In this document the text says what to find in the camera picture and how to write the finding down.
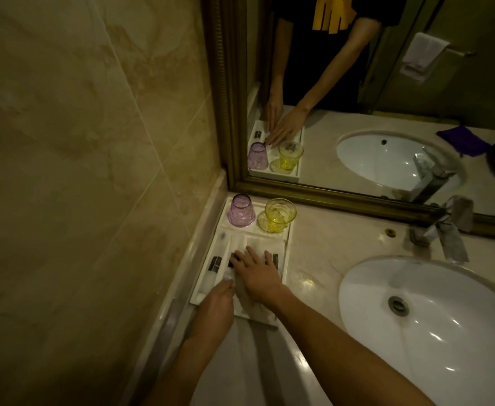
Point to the person's right hand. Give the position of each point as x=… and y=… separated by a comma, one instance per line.
x=262, y=281

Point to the person's left hand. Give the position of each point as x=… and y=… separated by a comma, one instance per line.
x=211, y=310

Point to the person's left fingers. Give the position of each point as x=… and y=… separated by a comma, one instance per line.
x=226, y=287

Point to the person's right thumb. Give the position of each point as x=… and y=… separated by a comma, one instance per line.
x=236, y=266

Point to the plain white packet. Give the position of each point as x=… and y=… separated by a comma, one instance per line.
x=249, y=310

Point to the person's left forearm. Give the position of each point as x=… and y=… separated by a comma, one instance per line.
x=188, y=372

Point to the person's right forearm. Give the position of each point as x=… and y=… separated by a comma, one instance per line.
x=340, y=355

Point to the white packet with black label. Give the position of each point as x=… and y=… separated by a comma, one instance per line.
x=218, y=249
x=279, y=249
x=239, y=244

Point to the white rectangular amenity tray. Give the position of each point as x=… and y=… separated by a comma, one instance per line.
x=251, y=232

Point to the purple glass cup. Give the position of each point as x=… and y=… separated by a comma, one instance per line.
x=241, y=211

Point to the yellow glass cup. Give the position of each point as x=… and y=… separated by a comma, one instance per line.
x=277, y=215

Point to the round metal drain knob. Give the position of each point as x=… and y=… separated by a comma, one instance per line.
x=390, y=232

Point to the metal sink drain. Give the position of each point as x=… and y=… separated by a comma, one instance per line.
x=398, y=306

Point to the chrome faucet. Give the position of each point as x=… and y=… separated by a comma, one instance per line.
x=450, y=232

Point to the white oval sink basin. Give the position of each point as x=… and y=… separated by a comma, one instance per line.
x=454, y=334

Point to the gold framed wall mirror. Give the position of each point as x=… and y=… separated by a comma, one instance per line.
x=357, y=122

